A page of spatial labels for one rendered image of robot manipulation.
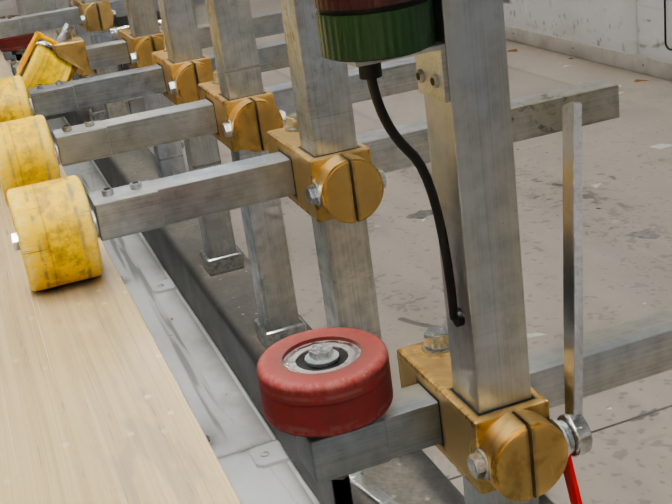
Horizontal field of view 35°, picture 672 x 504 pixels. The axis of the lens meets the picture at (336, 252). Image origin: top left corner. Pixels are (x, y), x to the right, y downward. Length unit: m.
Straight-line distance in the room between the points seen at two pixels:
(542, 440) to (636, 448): 1.60
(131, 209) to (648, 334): 0.39
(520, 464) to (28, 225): 0.39
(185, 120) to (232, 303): 0.27
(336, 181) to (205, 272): 0.60
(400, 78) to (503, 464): 0.61
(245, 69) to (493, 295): 0.50
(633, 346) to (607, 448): 1.50
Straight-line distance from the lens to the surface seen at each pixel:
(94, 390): 0.68
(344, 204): 0.81
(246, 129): 1.03
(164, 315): 1.48
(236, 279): 1.34
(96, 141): 1.08
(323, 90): 0.81
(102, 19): 2.01
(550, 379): 0.71
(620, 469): 2.17
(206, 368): 1.31
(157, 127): 1.09
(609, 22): 5.33
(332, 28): 0.55
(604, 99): 0.98
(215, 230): 1.35
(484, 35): 0.57
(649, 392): 2.43
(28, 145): 1.05
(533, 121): 0.95
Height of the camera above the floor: 1.20
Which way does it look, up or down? 21 degrees down
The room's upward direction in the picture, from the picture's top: 8 degrees counter-clockwise
